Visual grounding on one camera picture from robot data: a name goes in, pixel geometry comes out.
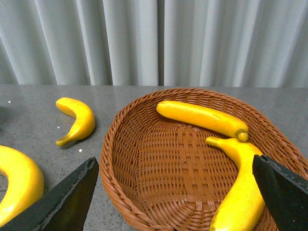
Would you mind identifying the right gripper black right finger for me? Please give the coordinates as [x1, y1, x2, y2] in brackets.
[252, 154, 308, 231]

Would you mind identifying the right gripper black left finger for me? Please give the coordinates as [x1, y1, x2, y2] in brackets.
[0, 157, 99, 231]

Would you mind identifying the large yellow banana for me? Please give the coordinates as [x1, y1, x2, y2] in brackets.
[0, 146, 44, 226]

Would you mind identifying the curved yellow banana in basket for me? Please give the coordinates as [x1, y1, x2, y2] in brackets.
[206, 137, 265, 231]

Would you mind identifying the yellow banana behind apple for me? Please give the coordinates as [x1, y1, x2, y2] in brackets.
[56, 97, 95, 146]

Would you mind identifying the brown wicker basket, right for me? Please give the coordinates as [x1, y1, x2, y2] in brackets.
[100, 89, 308, 231]

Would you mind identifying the straight yellow banana in basket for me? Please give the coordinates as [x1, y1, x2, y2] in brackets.
[155, 101, 249, 141]

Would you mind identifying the white pleated curtain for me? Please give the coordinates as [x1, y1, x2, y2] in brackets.
[0, 0, 308, 88]

